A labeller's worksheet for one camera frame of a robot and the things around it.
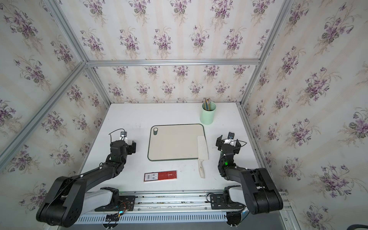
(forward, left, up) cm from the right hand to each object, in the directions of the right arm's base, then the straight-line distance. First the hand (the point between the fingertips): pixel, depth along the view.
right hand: (231, 138), depth 88 cm
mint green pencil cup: (+20, +13, +1) cm, 24 cm away
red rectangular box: (-21, +43, -9) cm, 48 cm away
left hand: (-3, +66, -2) cm, 66 cm away
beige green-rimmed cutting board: (+1, +36, -8) cm, 37 cm away
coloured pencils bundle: (+24, +14, +6) cm, 28 cm away
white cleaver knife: (-7, +17, -9) cm, 20 cm away
